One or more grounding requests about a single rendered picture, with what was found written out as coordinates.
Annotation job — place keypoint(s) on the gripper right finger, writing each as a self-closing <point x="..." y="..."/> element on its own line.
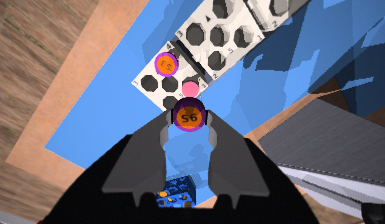
<point x="239" y="168"/>

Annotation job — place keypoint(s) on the white bucket adapter with holes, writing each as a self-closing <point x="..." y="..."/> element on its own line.
<point x="165" y="91"/>
<point x="234" y="37"/>
<point x="269" y="14"/>

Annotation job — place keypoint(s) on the blue mat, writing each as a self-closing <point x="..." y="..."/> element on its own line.
<point x="344" y="39"/>

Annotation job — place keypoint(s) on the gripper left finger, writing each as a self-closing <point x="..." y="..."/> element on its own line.
<point x="134" y="165"/>

